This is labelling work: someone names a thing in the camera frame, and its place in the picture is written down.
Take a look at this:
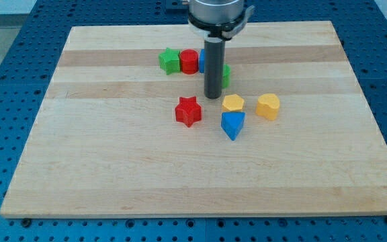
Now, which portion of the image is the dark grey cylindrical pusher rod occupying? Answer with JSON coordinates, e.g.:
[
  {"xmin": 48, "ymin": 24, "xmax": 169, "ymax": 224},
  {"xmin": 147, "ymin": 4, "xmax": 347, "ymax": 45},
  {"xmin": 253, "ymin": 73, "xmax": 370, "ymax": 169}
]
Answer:
[{"xmin": 204, "ymin": 41, "xmax": 225, "ymax": 99}]

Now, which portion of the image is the green cylinder block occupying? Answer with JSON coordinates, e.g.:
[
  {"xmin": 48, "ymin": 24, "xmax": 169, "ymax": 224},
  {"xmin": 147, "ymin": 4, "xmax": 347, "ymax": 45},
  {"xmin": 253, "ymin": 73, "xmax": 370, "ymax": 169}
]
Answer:
[{"xmin": 222, "ymin": 64, "xmax": 231, "ymax": 89}]

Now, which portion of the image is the blue cube block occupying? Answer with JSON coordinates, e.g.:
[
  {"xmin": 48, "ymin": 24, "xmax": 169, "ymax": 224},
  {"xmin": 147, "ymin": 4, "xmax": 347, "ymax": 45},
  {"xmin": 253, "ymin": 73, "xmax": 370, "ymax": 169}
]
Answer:
[{"xmin": 198, "ymin": 49, "xmax": 205, "ymax": 73}]

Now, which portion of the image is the red cylinder block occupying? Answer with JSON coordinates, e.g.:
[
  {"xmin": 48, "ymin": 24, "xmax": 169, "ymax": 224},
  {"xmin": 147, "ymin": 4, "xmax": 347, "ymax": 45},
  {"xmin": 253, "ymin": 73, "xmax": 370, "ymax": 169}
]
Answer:
[{"xmin": 179, "ymin": 49, "xmax": 199, "ymax": 75}]

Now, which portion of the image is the green star block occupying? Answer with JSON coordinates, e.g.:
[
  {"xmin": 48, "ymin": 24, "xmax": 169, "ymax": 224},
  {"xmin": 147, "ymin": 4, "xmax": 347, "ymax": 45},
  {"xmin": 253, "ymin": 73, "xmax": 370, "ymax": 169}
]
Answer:
[{"xmin": 159, "ymin": 48, "xmax": 180, "ymax": 75}]

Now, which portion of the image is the yellow hexagon block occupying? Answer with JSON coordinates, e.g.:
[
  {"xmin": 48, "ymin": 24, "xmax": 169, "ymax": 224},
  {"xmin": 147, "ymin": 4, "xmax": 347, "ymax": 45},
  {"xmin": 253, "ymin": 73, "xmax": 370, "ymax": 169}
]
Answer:
[{"xmin": 222, "ymin": 94, "xmax": 245, "ymax": 112}]

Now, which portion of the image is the red star block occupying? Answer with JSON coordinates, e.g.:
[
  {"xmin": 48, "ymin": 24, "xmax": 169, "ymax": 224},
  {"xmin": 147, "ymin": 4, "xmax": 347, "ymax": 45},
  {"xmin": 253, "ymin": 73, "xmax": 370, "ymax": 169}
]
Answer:
[{"xmin": 175, "ymin": 96, "xmax": 202, "ymax": 128}]

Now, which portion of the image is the blue triangle block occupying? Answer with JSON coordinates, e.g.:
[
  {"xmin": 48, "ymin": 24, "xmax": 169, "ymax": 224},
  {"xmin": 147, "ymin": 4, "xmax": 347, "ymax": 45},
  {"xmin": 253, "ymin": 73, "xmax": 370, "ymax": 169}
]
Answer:
[{"xmin": 221, "ymin": 112, "xmax": 245, "ymax": 140}]

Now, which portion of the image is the yellow heart block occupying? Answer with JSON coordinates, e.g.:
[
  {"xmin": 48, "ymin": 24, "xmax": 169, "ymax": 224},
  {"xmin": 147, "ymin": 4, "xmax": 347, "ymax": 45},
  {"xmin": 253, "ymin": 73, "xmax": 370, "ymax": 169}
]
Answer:
[{"xmin": 255, "ymin": 93, "xmax": 280, "ymax": 120}]

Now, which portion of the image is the light wooden board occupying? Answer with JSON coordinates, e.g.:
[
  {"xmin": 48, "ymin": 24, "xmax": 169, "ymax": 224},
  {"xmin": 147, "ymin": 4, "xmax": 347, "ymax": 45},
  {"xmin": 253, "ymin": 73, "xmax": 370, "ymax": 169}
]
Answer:
[{"xmin": 0, "ymin": 21, "xmax": 387, "ymax": 218}]

